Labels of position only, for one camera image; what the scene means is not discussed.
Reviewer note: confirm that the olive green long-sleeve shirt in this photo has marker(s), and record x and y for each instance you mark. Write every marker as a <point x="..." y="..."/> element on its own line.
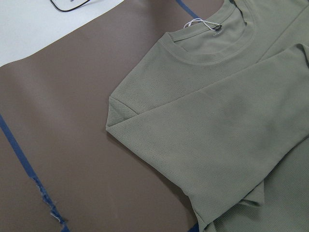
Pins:
<point x="221" y="109"/>

